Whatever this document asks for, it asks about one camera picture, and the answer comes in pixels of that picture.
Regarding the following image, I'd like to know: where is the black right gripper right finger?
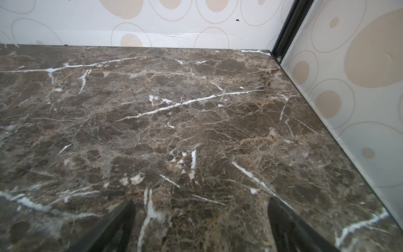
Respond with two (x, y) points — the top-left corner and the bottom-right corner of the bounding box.
(268, 196), (339, 252)

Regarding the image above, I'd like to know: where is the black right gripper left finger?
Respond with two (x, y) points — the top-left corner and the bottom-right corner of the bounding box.
(67, 199), (136, 252)

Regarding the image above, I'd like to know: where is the black corner frame post right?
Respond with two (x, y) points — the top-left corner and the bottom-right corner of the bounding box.
(271, 0), (314, 64)

